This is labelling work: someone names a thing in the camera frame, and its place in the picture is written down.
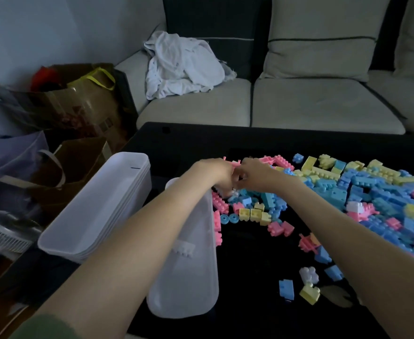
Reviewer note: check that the small white fan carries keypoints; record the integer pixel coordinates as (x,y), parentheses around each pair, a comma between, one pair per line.
(9,233)

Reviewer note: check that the pile of white blocks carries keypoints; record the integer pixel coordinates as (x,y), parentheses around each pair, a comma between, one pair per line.
(184,248)

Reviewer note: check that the crumpled white cloth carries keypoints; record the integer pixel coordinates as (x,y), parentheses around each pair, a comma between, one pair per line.
(182,67)

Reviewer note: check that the white bin of white bricks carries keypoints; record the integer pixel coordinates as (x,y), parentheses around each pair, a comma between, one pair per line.
(193,282)

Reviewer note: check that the purple bag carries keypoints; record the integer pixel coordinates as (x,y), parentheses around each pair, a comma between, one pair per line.
(9,162)

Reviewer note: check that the person's left hand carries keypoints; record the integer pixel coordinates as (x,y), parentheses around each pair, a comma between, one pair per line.
(215,174)

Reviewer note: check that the dark back cushion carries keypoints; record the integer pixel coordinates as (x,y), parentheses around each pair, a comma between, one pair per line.
(214,17)

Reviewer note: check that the black glass coffee table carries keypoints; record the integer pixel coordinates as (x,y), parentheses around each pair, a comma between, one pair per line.
(256,275)

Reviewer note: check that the person's left forearm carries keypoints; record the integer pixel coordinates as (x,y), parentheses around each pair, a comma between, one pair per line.
(133,257)

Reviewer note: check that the pile of colorful blocks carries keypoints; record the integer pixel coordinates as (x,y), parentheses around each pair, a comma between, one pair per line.
(369,197)

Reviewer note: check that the person's right hand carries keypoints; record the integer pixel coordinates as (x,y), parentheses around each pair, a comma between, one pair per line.
(263,178)

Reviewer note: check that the red object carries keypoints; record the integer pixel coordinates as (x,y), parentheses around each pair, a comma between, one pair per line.
(43,79)

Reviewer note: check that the glossy brown shopping bag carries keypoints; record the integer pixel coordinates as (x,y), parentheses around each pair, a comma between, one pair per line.
(83,109)

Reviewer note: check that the yellow bag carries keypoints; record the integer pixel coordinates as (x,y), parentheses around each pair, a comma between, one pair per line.
(94,77)

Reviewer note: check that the green sleeve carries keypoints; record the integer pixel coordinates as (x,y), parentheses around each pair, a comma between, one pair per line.
(44,330)

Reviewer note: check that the grey sofa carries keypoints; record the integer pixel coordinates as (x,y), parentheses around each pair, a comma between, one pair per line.
(316,105)

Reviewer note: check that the person's right forearm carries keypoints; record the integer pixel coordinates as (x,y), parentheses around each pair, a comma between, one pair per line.
(362,254)

